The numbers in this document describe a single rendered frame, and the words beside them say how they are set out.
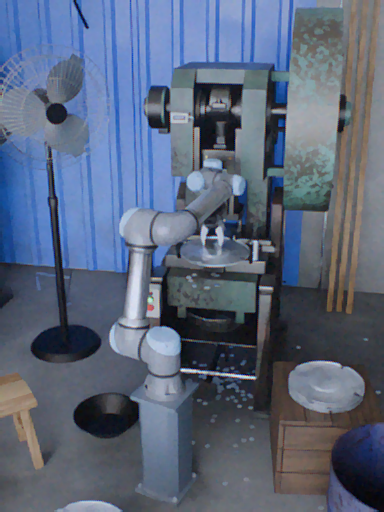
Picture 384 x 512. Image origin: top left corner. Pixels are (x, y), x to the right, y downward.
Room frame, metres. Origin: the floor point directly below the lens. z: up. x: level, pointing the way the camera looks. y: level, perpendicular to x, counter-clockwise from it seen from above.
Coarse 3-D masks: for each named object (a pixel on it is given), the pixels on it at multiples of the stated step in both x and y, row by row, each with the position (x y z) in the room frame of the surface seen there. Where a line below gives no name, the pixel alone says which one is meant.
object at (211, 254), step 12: (192, 240) 2.46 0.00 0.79; (216, 240) 2.46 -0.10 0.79; (180, 252) 2.33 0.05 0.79; (192, 252) 2.34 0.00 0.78; (204, 252) 2.33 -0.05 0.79; (216, 252) 2.33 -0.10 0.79; (228, 252) 2.33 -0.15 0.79; (240, 252) 2.34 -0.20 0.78; (204, 264) 2.22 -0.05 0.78; (216, 264) 2.22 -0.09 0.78; (228, 264) 2.22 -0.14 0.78
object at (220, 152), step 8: (208, 144) 2.65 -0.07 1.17; (216, 144) 2.58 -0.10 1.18; (224, 144) 2.58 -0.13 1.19; (232, 144) 2.60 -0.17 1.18; (208, 152) 2.53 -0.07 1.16; (216, 152) 2.53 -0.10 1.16; (224, 152) 2.52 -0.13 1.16; (232, 152) 2.52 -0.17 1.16; (224, 160) 2.52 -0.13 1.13; (232, 160) 2.52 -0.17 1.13; (224, 168) 2.52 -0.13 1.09; (232, 168) 2.51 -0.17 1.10; (232, 200) 2.51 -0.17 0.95; (224, 208) 2.48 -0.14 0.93; (232, 208) 2.51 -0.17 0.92
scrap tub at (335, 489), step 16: (352, 432) 1.57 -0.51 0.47; (368, 432) 1.59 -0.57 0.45; (336, 448) 1.51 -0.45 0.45; (352, 448) 1.57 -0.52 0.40; (368, 448) 1.59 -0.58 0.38; (336, 464) 1.52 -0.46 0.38; (352, 464) 1.57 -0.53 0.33; (368, 464) 1.59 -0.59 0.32; (336, 480) 1.35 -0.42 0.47; (352, 480) 1.57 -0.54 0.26; (368, 480) 1.59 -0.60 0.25; (336, 496) 1.34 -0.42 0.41; (352, 496) 1.28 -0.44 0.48; (368, 496) 1.58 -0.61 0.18
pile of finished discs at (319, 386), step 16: (304, 368) 2.07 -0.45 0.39; (320, 368) 2.07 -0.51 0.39; (336, 368) 2.07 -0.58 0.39; (304, 384) 1.96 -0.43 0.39; (320, 384) 1.95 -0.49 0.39; (336, 384) 1.95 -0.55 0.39; (352, 384) 1.96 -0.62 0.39; (304, 400) 1.88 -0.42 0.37; (320, 400) 1.85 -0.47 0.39; (336, 400) 1.85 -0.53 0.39; (352, 400) 1.85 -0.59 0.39
